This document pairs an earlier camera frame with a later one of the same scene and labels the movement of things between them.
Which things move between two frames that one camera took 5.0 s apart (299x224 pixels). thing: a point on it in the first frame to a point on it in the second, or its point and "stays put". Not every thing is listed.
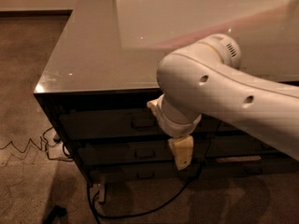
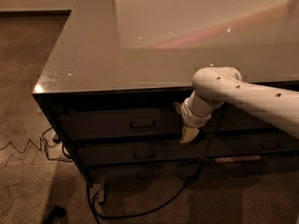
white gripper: [167, 123] to [192, 118]
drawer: [129, 123] stays put
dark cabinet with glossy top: [104, 73] stays put
